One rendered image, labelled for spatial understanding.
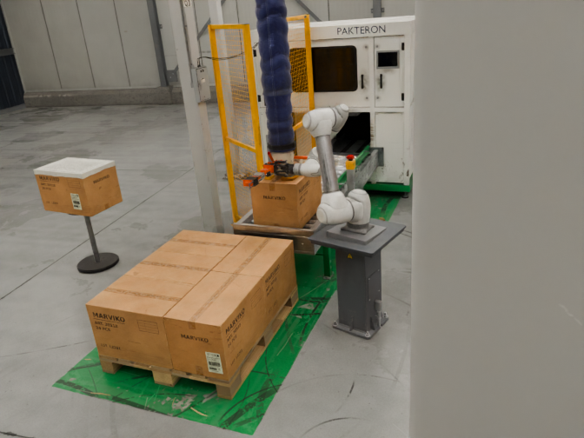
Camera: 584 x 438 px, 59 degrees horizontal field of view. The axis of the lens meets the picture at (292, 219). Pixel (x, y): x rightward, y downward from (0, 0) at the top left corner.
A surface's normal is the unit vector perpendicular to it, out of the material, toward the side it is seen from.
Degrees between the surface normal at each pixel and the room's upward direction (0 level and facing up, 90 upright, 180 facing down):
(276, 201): 90
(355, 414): 0
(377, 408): 0
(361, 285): 90
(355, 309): 90
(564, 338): 90
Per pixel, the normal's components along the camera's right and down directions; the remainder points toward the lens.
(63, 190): -0.43, 0.38
